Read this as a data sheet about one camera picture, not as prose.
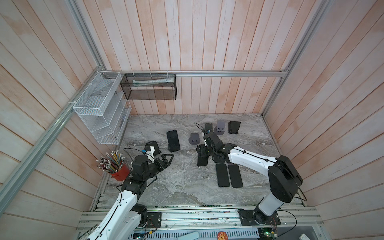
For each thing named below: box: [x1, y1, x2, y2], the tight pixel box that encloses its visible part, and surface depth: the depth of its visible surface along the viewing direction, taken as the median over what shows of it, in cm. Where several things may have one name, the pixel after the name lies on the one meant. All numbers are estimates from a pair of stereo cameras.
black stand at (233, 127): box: [228, 121, 241, 135], surface depth 109 cm
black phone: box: [215, 163, 230, 187], surface depth 90 cm
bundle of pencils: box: [96, 150, 125, 174], surface depth 80 cm
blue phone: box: [166, 130, 181, 153], surface depth 97 cm
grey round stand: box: [204, 122, 213, 132], surface depth 104 cm
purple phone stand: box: [213, 120, 226, 135], surface depth 109 cm
